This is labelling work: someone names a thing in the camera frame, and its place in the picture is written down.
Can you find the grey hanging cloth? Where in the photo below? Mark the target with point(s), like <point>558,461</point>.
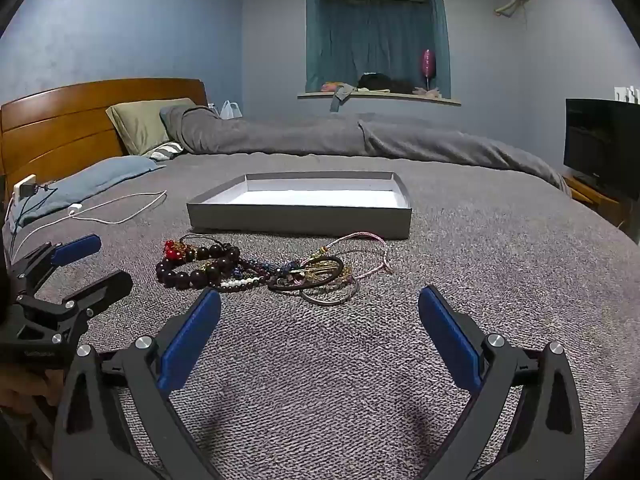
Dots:
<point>341,97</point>

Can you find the striped pillow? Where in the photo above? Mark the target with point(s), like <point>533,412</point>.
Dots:
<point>165,151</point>

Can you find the grey duvet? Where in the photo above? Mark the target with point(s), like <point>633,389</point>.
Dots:
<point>325,137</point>

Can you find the wooden window sill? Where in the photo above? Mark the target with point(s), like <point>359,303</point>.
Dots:
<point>380,98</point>

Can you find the blue pillow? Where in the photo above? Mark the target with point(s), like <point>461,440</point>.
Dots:
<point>90,177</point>

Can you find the person's left hand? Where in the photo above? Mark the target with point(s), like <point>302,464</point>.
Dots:
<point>27,387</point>

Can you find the grey bed cover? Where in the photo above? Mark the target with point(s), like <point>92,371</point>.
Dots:
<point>325,385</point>

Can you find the black television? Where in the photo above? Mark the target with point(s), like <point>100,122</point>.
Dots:
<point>600,142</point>

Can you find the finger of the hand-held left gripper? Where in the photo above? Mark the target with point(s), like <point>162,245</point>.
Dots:
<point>75,250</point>
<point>102,290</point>

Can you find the wooden headboard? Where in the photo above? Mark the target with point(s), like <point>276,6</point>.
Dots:
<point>75,120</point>

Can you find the wooden television stand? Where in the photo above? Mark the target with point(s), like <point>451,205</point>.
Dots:
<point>590,195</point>

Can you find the olive pillow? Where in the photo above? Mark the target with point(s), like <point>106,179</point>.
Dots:
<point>142,122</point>

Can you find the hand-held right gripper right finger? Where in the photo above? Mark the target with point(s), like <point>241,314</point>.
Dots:
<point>447,340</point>

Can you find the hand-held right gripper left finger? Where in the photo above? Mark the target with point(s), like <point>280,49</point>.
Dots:
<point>190,345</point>

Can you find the grey shallow cardboard box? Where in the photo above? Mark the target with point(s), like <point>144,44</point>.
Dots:
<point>310,205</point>

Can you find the black bangle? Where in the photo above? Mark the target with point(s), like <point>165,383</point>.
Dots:
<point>306,285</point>

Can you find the white wall fixtures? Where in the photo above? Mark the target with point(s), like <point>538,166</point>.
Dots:
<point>627,92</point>

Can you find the dark clothing pile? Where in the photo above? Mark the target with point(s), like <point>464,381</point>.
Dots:
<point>382,82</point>

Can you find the white power strip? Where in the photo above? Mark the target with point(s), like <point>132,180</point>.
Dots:
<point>24,187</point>

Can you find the silver metal bangle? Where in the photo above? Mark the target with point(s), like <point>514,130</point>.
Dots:
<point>330,301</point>

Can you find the teal curtains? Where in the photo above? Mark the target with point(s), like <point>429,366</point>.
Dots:
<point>375,35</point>

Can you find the pink balloon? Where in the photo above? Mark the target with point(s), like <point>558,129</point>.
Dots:
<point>429,62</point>

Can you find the white plastic bag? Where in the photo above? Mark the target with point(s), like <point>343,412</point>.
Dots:
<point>230,110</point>

